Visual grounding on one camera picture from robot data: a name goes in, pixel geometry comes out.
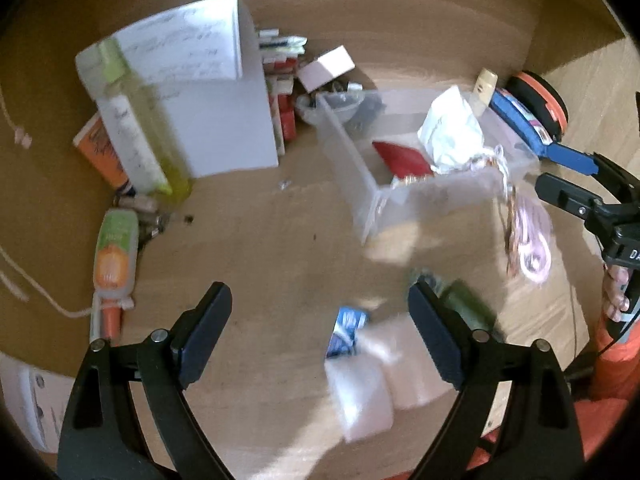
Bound person's right hand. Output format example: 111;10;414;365
602;264;631;327

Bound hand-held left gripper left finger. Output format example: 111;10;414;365
56;281;236;480

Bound pink coiled cable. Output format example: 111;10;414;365
514;194;554;287

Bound stack of red boxes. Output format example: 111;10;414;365
257;27;309;157

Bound red packet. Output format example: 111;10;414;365
372;140;436;179

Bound wooden desktop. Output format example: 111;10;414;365
0;0;640;480

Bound small metal keys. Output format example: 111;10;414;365
114;194;196;242

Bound green and orange squeeze bottle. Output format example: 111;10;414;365
90;209;140;341

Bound white cord with plug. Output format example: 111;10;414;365
0;85;32;149

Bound crumpled white paper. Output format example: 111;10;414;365
417;85;487;173

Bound white power strip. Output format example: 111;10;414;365
0;354;77;454

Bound blue hairbrush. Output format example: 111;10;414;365
489;87;599;174

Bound white tissue packet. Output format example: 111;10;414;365
359;316;460;409
324;355;397;444

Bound blue packet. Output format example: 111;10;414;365
325;306;372;360

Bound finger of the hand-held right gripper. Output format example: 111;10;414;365
592;151;640;207
534;173;610;222

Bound clear plastic bowl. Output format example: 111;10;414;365
294;91;366;127

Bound yellow-green liquid bottle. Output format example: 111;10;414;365
97;39;193;201

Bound dark green object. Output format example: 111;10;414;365
414;269;502;337

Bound clear plastic bin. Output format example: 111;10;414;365
315;87;541;246

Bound large white box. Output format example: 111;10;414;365
75;0;280;179

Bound golden bead chain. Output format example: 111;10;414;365
470;144;522;277

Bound person's right forearm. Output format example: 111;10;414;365
592;317;640;403

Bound orange tube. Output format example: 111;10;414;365
73;112;136;196

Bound pink and white box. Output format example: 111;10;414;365
297;45;356;92

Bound orange round container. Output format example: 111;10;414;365
507;71;570;144

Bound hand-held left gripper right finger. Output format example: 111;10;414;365
407;281;587;480

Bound cream small bottle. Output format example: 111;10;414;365
472;67;499;117

